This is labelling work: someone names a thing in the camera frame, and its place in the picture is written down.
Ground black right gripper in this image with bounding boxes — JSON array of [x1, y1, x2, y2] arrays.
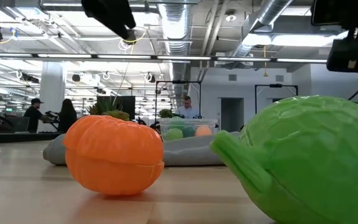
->
[[311, 0, 358, 75]]

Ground light green toy leaf vegetable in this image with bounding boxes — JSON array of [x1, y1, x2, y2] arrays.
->
[[169, 115, 185, 130]]

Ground light green toy apple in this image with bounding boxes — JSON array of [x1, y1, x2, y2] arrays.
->
[[163, 128, 184, 142]]

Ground orange toy pumpkin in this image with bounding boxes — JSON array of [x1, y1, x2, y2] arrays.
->
[[63, 114, 165, 196]]

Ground dark green toy pepper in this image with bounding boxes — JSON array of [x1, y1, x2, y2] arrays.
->
[[181, 126, 196, 138]]

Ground peach coloured toy fruit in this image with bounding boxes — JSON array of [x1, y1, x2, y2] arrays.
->
[[194, 124, 213, 138]]

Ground long LED light bar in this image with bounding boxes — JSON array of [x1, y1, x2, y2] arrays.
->
[[0, 52, 329, 64]]

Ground white pillar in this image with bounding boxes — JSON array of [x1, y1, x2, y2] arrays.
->
[[37, 62, 67, 134]]

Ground succulents in black bowl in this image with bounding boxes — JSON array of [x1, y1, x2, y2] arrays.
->
[[87, 96, 132, 122]]

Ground person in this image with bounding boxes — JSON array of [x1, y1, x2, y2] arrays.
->
[[175, 95, 200, 119], [23, 98, 48, 134], [57, 98, 78, 133]]

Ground light green toy cabbage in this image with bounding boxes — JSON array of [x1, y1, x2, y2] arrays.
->
[[209, 95, 358, 224]]

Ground clear plastic container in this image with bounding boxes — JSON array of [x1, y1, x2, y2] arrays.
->
[[158, 117, 219, 142]]

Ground grey folded cloth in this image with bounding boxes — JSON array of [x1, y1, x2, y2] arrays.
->
[[42, 131, 241, 167]]

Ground ribbed silver ventilation duct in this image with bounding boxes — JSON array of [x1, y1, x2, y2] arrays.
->
[[157, 2, 192, 97]]

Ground smooth silver ventilation duct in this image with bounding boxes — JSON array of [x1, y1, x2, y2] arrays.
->
[[228, 0, 293, 58]]

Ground black metal station frame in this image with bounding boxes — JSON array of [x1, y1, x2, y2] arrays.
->
[[254, 83, 299, 113], [155, 80, 203, 119]]

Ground yellow hanging cord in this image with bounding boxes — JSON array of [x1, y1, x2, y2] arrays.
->
[[262, 45, 269, 78]]

